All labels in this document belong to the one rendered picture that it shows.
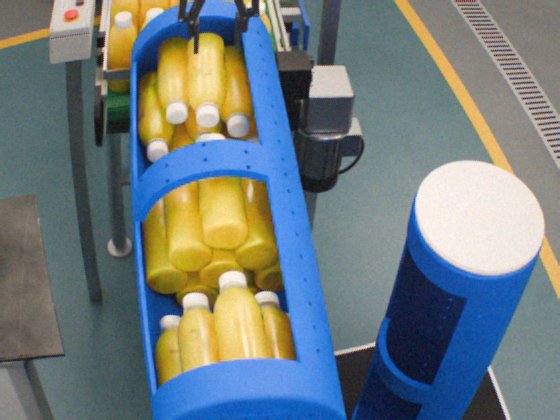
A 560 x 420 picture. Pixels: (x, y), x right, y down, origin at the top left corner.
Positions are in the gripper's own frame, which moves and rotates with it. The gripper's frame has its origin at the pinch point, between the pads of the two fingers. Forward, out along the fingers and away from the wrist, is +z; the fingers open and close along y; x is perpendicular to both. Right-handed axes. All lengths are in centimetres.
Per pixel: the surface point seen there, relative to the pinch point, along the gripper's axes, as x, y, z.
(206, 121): -2.6, -1.5, 18.2
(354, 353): 10, 38, 119
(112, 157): 61, -23, 92
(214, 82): 3.4, 0.3, 14.5
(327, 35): 62, 33, 53
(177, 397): -60, -11, 13
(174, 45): 19.8, -6.4, 18.3
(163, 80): 10.3, -8.7, 19.1
